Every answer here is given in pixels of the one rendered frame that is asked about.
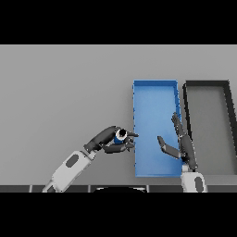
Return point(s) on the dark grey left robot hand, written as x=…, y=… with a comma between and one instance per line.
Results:
x=105, y=136

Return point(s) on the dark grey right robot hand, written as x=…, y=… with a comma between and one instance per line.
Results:
x=186, y=148

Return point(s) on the blue pipe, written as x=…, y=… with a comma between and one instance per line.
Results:
x=120, y=136

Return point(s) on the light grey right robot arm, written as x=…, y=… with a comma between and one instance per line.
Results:
x=193, y=182

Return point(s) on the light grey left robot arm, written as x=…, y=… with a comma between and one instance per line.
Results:
x=69, y=169

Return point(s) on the dark grey bin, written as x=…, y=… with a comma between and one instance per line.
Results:
x=209, y=123

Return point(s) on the blue bin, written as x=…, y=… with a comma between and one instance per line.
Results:
x=155, y=126

